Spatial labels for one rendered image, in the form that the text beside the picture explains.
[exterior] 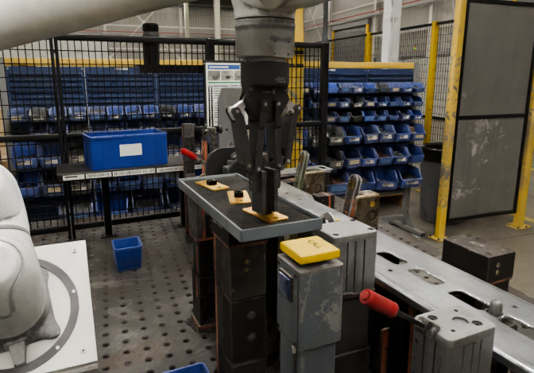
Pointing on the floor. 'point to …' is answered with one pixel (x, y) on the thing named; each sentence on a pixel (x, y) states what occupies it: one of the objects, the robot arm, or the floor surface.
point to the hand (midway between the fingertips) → (265, 190)
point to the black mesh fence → (137, 118)
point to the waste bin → (431, 181)
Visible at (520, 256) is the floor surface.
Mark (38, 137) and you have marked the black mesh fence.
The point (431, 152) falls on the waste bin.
